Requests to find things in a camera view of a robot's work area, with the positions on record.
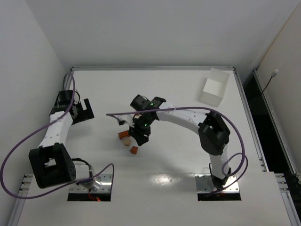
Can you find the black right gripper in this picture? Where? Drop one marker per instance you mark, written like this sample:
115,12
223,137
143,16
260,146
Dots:
139,134

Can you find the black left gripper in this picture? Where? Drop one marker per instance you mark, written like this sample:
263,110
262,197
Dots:
82,114

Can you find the dark brown wood cube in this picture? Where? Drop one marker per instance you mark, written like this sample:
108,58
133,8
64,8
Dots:
134,150

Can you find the light wood cube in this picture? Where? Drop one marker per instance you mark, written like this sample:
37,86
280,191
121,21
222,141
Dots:
127,142

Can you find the dark brown arch block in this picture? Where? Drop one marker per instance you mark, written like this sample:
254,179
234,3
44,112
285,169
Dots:
123,134

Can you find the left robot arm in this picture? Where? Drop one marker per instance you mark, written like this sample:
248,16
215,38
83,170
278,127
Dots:
50,161

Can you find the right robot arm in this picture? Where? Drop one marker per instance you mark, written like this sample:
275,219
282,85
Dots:
210,127

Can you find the white storage box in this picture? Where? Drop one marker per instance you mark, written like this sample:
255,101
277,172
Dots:
214,87

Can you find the aluminium table frame rail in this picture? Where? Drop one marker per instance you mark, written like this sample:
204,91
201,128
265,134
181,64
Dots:
150,68

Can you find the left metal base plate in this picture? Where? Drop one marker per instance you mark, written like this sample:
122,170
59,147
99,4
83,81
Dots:
101,185

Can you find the metal base plate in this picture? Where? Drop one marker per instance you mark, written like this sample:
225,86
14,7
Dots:
204,184
101,185

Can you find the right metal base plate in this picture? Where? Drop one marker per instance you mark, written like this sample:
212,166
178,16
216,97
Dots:
204,184

